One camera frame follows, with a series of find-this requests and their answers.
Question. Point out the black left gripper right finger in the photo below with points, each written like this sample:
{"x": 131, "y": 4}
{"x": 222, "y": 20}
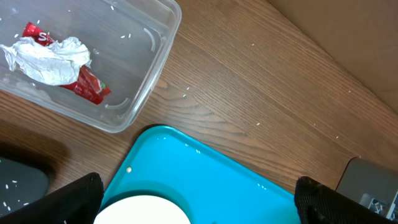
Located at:
{"x": 318, "y": 204}

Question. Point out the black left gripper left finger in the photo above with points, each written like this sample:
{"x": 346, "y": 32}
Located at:
{"x": 77, "y": 202}

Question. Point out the large white plate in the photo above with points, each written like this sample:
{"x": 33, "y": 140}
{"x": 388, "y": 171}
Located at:
{"x": 142, "y": 209}

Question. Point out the red snack wrapper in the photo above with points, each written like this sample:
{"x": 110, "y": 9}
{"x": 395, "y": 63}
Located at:
{"x": 87, "y": 85}

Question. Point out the white napkin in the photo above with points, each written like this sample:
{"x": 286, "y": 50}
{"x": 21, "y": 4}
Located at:
{"x": 56, "y": 64}

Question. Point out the black waste tray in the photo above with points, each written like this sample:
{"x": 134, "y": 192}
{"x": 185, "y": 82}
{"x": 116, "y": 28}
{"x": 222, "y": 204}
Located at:
{"x": 20, "y": 185}

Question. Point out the grey dishwasher rack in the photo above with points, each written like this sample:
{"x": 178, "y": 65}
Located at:
{"x": 372, "y": 186}

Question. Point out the teal plastic tray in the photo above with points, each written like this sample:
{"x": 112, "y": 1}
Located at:
{"x": 208, "y": 186}

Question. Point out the clear plastic bin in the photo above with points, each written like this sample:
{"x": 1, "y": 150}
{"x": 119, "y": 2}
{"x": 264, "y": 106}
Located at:
{"x": 129, "y": 42}

